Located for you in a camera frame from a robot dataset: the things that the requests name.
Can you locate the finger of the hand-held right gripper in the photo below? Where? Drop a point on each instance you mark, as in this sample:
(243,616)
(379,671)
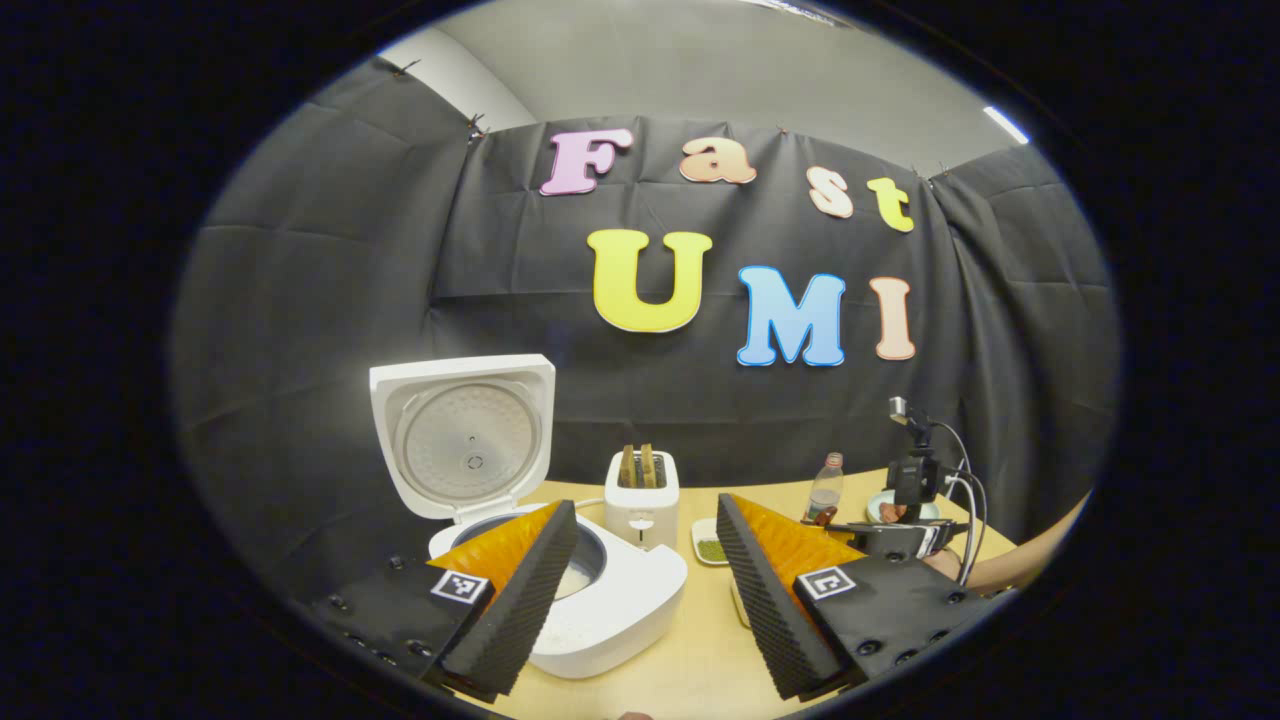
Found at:
(845,525)

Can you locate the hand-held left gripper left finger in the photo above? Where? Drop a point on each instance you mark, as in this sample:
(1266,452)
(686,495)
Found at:
(520,610)

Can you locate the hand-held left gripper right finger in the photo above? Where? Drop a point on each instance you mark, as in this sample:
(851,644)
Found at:
(765,610)

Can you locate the white rice cooker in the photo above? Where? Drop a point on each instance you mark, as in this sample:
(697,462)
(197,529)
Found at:
(620,610)

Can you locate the pale green plate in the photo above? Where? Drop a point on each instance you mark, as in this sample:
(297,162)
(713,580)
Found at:
(878,510)

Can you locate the clear plastic bottle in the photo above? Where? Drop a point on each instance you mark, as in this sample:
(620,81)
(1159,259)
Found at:
(824,495)

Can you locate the white divided bean dish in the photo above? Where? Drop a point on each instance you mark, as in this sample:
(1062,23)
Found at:
(708,548)

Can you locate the white toaster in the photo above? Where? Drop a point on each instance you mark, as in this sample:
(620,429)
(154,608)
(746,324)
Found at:
(640,520)

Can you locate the brown bread slice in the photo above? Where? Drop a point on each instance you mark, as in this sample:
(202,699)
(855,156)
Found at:
(648,467)
(628,468)

